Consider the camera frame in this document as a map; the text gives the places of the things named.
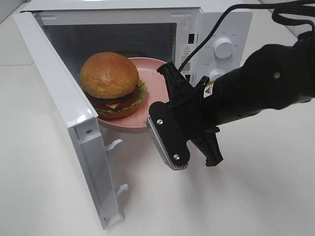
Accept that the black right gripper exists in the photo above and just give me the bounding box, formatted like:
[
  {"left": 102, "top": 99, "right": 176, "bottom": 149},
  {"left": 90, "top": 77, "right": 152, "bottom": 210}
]
[{"left": 157, "top": 62, "right": 223, "bottom": 167}]

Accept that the pink round plate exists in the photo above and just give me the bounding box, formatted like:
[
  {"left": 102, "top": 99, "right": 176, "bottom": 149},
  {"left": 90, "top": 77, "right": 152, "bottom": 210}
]
[{"left": 98, "top": 57, "right": 169, "bottom": 134}]

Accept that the burger with lettuce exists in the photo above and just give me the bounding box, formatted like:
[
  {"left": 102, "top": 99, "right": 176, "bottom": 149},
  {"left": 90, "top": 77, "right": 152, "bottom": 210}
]
[{"left": 79, "top": 52, "right": 147, "bottom": 120}]

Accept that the white microwave door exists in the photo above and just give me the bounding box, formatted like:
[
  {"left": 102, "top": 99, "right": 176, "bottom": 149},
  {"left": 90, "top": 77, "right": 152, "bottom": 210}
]
[{"left": 13, "top": 12, "right": 128, "bottom": 230}]

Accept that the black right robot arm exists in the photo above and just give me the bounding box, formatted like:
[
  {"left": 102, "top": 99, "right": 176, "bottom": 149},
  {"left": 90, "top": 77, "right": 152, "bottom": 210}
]
[{"left": 147, "top": 31, "right": 315, "bottom": 170}]

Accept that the lower white timer knob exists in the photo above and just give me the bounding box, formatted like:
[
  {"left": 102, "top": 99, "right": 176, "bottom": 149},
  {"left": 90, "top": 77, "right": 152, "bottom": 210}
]
[{"left": 209, "top": 69, "right": 226, "bottom": 81}]

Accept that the white warning label sticker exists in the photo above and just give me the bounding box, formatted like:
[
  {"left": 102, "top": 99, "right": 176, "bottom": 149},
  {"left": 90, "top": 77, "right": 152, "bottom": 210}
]
[{"left": 180, "top": 44, "right": 193, "bottom": 72}]

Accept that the upper white power knob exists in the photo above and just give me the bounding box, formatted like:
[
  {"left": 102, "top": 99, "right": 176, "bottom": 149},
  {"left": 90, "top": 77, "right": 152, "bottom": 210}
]
[{"left": 213, "top": 37, "right": 233, "bottom": 59}]

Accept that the white microwave oven body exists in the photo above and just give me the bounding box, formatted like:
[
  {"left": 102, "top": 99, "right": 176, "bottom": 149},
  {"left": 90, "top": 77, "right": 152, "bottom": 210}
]
[{"left": 19, "top": 0, "right": 253, "bottom": 123}]

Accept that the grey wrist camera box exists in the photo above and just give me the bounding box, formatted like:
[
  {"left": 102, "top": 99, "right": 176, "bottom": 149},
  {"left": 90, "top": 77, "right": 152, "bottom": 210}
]
[{"left": 146, "top": 101, "right": 190, "bottom": 171}]

